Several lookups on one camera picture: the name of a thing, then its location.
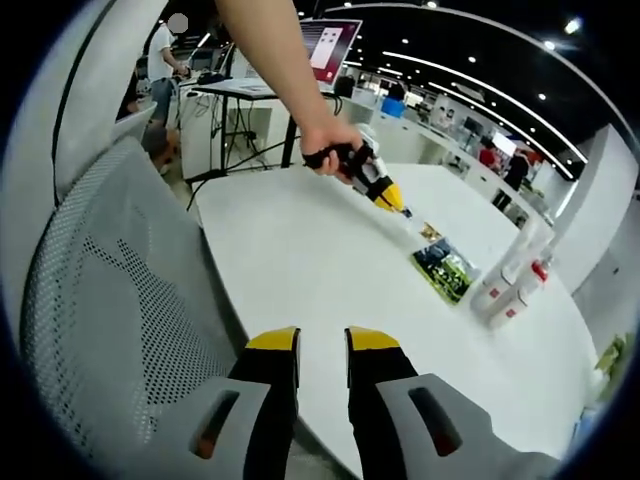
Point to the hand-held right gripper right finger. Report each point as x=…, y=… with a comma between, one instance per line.
x=385, y=415

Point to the white office counter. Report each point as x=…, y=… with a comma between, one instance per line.
x=425, y=140

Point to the green foil packet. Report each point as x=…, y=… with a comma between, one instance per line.
x=445, y=275

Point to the bright wall screen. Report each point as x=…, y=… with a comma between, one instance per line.
x=504, y=143

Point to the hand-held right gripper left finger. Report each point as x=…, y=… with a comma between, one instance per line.
x=165, y=430

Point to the tall red label skincare bottle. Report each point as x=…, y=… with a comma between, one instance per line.
x=487, y=297

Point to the green potted plant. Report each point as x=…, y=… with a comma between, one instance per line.
x=615, y=360

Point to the person's white shirt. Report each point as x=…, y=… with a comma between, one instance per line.
x=100, y=75

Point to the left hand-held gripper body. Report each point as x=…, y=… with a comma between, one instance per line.
x=370, y=170

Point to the gold foil packet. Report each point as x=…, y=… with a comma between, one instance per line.
x=430, y=233

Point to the grey mesh office chair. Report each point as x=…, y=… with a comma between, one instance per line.
x=125, y=275

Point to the person's left hand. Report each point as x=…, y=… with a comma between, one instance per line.
x=325, y=142

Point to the open laptop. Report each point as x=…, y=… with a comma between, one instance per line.
x=330, y=50

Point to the short red label skincare bottle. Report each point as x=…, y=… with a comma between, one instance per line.
x=507, y=320

